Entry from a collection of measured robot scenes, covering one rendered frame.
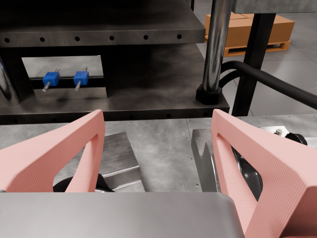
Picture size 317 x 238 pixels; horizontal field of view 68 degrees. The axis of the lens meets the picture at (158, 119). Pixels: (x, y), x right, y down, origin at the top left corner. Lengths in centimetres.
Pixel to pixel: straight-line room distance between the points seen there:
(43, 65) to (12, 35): 13
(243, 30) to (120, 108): 279
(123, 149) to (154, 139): 20
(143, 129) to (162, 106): 17
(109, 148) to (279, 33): 351
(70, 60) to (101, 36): 14
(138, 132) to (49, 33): 44
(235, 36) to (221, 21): 266
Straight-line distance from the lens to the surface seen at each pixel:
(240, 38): 351
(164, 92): 96
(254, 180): 49
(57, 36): 89
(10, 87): 100
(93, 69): 89
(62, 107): 94
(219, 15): 79
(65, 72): 92
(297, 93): 84
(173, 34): 85
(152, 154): 66
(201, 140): 63
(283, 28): 386
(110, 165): 50
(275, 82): 83
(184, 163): 64
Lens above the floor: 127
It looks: 37 degrees down
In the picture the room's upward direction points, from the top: straight up
